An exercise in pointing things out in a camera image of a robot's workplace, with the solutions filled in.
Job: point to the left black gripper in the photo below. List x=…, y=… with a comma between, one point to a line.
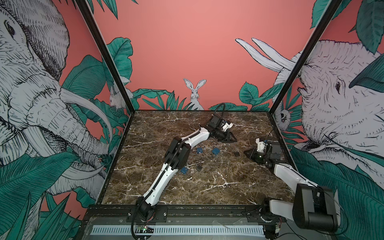
x=227, y=137

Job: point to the black frame post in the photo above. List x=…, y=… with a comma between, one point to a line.
x=317, y=33
x=99, y=40

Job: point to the blue padlock front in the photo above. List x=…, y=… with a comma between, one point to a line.
x=184, y=170

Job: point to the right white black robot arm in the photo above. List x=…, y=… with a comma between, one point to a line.
x=314, y=207

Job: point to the white slotted cable duct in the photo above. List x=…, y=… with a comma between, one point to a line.
x=174, y=230

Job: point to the small green circuit board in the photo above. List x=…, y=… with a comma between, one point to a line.
x=145, y=230

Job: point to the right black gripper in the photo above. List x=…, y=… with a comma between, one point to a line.
x=253, y=156

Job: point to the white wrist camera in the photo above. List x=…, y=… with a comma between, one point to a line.
x=227, y=125
x=261, y=146

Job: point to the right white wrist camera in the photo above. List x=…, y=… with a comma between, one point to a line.
x=261, y=146

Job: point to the right black frame post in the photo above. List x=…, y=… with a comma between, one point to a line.
x=317, y=33

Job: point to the left black frame post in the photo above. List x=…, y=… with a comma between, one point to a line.
x=99, y=40

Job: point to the black front mounting rail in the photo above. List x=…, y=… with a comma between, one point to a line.
x=252, y=213

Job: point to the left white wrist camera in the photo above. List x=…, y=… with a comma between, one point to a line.
x=227, y=125

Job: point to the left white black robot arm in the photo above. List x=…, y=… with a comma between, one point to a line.
x=176, y=158

